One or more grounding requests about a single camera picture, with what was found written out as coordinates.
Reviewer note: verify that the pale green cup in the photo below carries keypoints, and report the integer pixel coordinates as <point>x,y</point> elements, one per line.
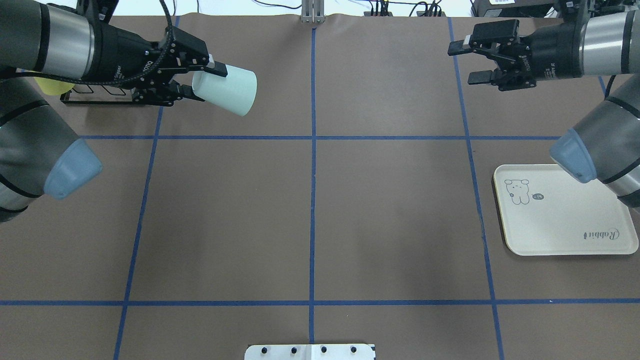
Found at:
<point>235,93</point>

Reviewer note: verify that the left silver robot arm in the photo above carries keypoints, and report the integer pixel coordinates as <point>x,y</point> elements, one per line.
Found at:
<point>47,50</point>

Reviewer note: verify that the yellow cup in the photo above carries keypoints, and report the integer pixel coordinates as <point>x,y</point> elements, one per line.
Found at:
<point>53,87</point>

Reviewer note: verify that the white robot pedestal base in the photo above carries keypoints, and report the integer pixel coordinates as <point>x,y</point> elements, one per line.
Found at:
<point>327,351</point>

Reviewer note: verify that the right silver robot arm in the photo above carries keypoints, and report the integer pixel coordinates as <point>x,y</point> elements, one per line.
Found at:
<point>605,144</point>

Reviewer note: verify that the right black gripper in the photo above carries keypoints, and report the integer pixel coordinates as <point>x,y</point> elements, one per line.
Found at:
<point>555,51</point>

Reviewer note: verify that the black wire cup rack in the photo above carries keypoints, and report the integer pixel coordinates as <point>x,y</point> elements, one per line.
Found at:
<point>82,94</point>

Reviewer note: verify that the cream rabbit tray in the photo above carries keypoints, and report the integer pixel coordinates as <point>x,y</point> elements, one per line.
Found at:
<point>543,211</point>

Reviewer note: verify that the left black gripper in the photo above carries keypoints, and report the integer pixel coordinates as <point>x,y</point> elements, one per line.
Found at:
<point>121,48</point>

